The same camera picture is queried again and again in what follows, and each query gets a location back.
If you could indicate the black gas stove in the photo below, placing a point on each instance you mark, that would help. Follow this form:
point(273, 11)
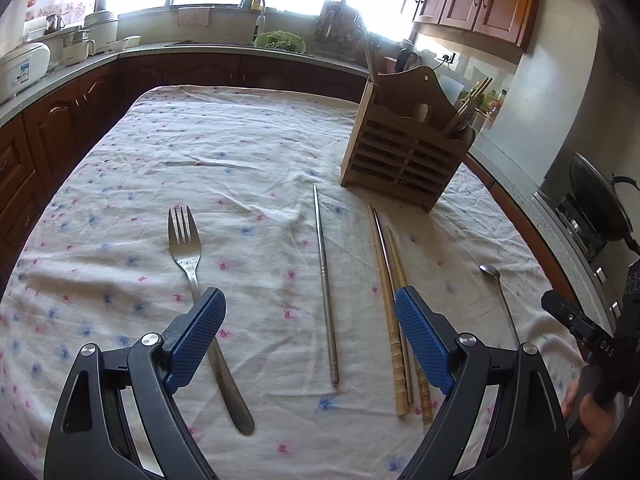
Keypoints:
point(575, 240)

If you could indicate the steel sink faucet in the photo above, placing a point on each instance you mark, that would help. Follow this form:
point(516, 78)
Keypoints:
point(260, 20)

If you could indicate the white floral tablecloth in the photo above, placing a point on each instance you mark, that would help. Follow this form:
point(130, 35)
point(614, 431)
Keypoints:
point(200, 160)

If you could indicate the dark electric kettle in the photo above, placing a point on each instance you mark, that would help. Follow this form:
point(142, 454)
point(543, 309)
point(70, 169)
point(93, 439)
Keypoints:
point(406, 60)

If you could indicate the wooden utensil holder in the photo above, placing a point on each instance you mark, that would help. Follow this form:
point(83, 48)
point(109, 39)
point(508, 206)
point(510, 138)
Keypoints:
point(400, 160)

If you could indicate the wall socket with plug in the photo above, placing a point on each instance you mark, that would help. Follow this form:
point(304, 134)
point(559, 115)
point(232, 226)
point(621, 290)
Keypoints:
point(448, 57)

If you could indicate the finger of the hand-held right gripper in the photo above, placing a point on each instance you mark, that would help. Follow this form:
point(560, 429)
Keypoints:
point(570, 317)

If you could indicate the white dish cloth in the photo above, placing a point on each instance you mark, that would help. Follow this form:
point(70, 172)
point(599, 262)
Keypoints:
point(193, 16)

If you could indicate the wooden wall cabinets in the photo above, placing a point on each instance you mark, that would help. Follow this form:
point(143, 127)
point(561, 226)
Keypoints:
point(470, 2)

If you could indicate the small steel kettle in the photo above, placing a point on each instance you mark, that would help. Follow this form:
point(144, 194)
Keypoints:
point(56, 22)

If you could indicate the white electric pot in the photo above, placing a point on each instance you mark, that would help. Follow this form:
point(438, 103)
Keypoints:
point(101, 30)

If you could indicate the small white kitchen appliance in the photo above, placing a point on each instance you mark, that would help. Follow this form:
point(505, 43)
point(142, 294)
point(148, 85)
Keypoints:
point(77, 47)

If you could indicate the steel fork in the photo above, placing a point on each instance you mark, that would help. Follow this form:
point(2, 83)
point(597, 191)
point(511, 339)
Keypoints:
point(187, 255)
point(466, 120)

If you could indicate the person's right hand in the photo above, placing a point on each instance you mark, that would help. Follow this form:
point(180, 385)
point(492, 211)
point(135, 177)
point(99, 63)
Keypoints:
point(597, 435)

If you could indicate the white bowl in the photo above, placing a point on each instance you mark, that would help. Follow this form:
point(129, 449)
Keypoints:
point(125, 43)

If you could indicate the wooden chopstick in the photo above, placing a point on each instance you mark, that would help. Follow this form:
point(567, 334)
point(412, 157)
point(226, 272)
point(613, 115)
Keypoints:
point(467, 102)
point(477, 94)
point(396, 260)
point(382, 275)

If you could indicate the white rice cooker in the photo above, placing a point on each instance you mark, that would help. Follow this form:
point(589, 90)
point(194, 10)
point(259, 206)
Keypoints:
point(22, 70)

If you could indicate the dark wok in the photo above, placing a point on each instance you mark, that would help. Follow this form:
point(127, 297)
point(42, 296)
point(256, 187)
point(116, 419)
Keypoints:
point(600, 200)

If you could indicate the metal chopstick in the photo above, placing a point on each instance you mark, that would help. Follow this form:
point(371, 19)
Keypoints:
point(386, 250)
point(324, 280)
point(366, 45)

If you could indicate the green colander with vegetables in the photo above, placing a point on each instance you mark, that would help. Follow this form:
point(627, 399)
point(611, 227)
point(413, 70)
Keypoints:
point(280, 41)

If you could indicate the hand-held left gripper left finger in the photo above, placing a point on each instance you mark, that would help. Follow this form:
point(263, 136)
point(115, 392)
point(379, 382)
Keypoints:
point(197, 340)

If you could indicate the countertop knife rack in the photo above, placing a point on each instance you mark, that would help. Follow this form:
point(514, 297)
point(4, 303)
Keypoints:
point(337, 30)

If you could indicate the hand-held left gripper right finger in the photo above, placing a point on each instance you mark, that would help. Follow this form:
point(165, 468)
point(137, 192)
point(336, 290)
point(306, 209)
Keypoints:
point(422, 340)

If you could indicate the condiment bottles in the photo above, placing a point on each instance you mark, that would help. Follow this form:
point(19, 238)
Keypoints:
point(495, 105)

